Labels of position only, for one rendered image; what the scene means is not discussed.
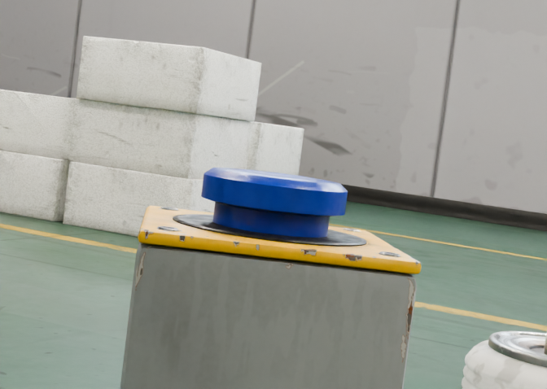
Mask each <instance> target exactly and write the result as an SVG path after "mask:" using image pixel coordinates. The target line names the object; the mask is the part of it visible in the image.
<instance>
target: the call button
mask: <svg viewBox="0 0 547 389"><path fill-rule="evenodd" d="M201 197H203V198H205V199H209V200H211V201H213V202H215V207H214V213H213V220H212V221H213V222H214V223H216V224H218V225H223V226H227V227H230V228H235V229H243V230H247V231H253V232H258V233H264V234H276V235H285V236H294V237H306V238H322V237H326V236H327V235H328V228H329V222H330V216H342V215H344V214H345V209H346V202H347V197H348V191H347V190H346V189H345V188H344V187H343V186H342V185H341V184H340V183H338V182H333V181H326V180H321V179H316V178H311V177H302V176H296V175H291V174H285V173H273V172H266V171H258V170H249V169H239V168H211V169H209V170H208V171H207V172H205V173H204V174H203V186H202V193H201Z"/></svg>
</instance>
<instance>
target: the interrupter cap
mask: <svg viewBox="0 0 547 389"><path fill-rule="evenodd" d="M545 339H546V333H540V332H531V331H501V332H496V333H494V334H491V335H490V336H489V340H488V346H489V347H490V348H491V349H493V350H494V351H496V352H499V353H500V354H502V355H505V356H508V357H511V358H514V359H516V360H519V361H523V362H527V363H529V364H533V365H539V366H542V367H546V368H547V355H545V354H544V350H545Z"/></svg>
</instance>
